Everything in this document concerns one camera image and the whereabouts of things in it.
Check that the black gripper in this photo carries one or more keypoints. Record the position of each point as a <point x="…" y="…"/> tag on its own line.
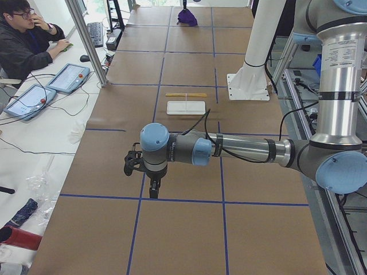
<point x="155" y="176"/>

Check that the purple towel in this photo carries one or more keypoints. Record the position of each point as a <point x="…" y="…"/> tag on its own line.
<point x="186" y="16"/>

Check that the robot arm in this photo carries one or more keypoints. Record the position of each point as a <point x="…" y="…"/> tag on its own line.
<point x="332" y="156"/>

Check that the white towel rack base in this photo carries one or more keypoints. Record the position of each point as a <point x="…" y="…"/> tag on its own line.
<point x="185" y="108"/>

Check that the folded blue umbrella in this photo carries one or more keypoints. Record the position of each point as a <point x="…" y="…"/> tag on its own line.
<point x="23" y="214"/>

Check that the red bottle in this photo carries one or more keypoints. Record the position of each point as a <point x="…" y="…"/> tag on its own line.
<point x="20" y="238"/>

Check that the teach pendant far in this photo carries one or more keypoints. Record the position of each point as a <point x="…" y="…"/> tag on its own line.
<point x="69" y="78"/>

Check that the teach pendant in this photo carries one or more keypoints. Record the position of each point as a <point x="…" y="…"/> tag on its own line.
<point x="69" y="78"/>
<point x="31" y="102"/>

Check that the black computer mouse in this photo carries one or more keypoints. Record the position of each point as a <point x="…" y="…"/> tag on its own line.
<point x="84" y="58"/>

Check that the teach pendant near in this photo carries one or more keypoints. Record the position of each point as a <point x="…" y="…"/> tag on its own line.
<point x="31" y="102"/>

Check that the black keyboard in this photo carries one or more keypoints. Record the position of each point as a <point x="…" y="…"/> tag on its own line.
<point x="95" y="31"/>

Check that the seated person black jacket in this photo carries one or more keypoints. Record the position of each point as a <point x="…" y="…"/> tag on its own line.
<point x="28" y="42"/>

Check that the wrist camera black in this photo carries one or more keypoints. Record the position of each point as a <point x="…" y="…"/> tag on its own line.
<point x="133" y="161"/>

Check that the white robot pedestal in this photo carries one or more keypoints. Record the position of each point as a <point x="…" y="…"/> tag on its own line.
<point x="250" y="81"/>

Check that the aluminium frame post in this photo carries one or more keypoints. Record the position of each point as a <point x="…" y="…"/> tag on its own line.
<point x="81" y="27"/>

